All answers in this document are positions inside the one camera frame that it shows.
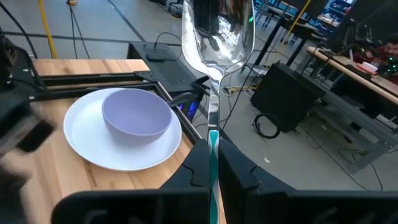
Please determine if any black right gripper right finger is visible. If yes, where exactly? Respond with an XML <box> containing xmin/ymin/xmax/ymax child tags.
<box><xmin>216</xmin><ymin>139</ymin><xmax>295</xmax><ymax>224</ymax></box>

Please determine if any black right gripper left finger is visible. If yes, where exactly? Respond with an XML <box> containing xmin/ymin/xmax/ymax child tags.
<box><xmin>159</xmin><ymin>138</ymin><xmax>212</xmax><ymax>191</ymax></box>

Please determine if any lavender bowl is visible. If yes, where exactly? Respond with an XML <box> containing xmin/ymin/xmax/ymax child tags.
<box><xmin>101</xmin><ymin>88</ymin><xmax>173</xmax><ymax>146</ymax></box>

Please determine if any metal spoon teal handle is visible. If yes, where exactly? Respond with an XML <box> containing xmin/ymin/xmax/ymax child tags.
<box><xmin>181</xmin><ymin>0</ymin><xmax>256</xmax><ymax>224</ymax></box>

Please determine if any computer with blue lights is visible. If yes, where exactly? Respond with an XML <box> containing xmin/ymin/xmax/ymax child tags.
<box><xmin>176</xmin><ymin>92</ymin><xmax>205</xmax><ymax>123</ymax></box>

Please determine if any white round plate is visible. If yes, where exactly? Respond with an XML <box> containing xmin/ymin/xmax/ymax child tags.
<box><xmin>63</xmin><ymin>87</ymin><xmax>183</xmax><ymax>172</ymax></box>

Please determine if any black box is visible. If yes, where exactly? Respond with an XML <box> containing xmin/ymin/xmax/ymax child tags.
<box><xmin>249</xmin><ymin>62</ymin><xmax>326</xmax><ymax>134</ymax></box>

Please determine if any small black device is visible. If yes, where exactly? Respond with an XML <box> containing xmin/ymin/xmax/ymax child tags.
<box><xmin>145</xmin><ymin>45</ymin><xmax>178</xmax><ymax>62</ymax></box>

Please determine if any wooden desk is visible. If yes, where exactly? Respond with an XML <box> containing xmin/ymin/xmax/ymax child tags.
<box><xmin>305</xmin><ymin>45</ymin><xmax>398</xmax><ymax>107</ymax></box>

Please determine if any black metal table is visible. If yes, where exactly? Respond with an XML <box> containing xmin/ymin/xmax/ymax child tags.
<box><xmin>254</xmin><ymin>14</ymin><xmax>328</xmax><ymax>68</ymax></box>

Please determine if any yellow pole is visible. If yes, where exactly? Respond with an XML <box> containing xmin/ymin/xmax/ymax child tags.
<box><xmin>279</xmin><ymin>0</ymin><xmax>313</xmax><ymax>45</ymax></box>

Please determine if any person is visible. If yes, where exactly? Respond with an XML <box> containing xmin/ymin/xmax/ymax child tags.
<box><xmin>353</xmin><ymin>32</ymin><xmax>398</xmax><ymax>68</ymax></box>

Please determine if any coiled black cable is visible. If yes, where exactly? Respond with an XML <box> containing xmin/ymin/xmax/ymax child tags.
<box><xmin>252</xmin><ymin>112</ymin><xmax>282</xmax><ymax>140</ymax></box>

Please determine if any yellow floor cable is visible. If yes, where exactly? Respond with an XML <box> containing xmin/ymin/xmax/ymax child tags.
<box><xmin>37</xmin><ymin>0</ymin><xmax>59</xmax><ymax>60</ymax></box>

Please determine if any grey metal frame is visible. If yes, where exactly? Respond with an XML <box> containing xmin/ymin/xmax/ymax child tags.
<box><xmin>319</xmin><ymin>91</ymin><xmax>398</xmax><ymax>175</ymax></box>

